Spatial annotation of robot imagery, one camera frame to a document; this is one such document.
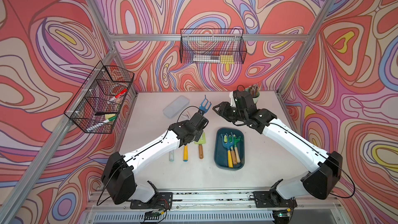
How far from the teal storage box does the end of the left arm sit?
0.29 metres

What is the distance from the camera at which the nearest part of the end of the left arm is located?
55 cm

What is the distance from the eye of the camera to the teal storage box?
0.83 metres
